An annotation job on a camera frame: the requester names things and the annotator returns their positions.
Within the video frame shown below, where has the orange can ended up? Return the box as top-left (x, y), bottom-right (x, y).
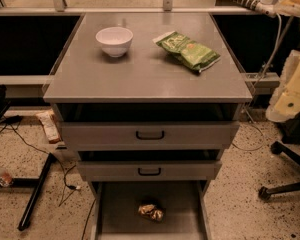
top-left (138, 203), bottom-right (164, 222)

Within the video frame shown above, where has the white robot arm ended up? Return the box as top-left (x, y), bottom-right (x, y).
top-left (266, 0), bottom-right (300, 122)

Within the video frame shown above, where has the grey drawer cabinet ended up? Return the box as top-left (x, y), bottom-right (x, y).
top-left (42, 11), bottom-right (254, 240)

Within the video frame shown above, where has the grey top drawer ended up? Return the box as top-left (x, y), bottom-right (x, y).
top-left (51, 102), bottom-right (241, 152)

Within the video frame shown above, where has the grey drawer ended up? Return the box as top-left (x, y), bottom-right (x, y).
top-left (51, 102), bottom-right (241, 152)
top-left (77, 150), bottom-right (221, 182)
top-left (89, 181), bottom-right (212, 240)

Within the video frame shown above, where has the grey middle drawer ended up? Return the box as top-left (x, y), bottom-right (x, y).
top-left (77, 150), bottom-right (221, 182)

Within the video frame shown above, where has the grey bottom drawer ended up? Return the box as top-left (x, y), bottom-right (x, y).
top-left (89, 181), bottom-right (212, 240)

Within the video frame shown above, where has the green chip bag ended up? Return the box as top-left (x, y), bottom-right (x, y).
top-left (153, 31), bottom-right (220, 74)

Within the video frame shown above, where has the white ceramic bowl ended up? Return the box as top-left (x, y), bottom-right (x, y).
top-left (95, 27), bottom-right (134, 57)

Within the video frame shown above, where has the snack bag on floor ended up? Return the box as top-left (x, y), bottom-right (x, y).
top-left (36, 110), bottom-right (61, 144)

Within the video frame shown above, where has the black metal floor stand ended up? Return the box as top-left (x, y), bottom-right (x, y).
top-left (6, 153), bottom-right (56, 231)

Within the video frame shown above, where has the black office chair base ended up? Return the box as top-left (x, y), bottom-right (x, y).
top-left (258, 141), bottom-right (300, 202)

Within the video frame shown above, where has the white power strip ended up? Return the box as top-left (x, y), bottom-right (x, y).
top-left (231, 0), bottom-right (277, 18)

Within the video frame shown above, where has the plastic bottle on floor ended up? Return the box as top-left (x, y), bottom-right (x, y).
top-left (0, 166), bottom-right (13, 187)

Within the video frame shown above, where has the black floor cable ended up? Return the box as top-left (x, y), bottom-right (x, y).
top-left (0, 115), bottom-right (82, 208)

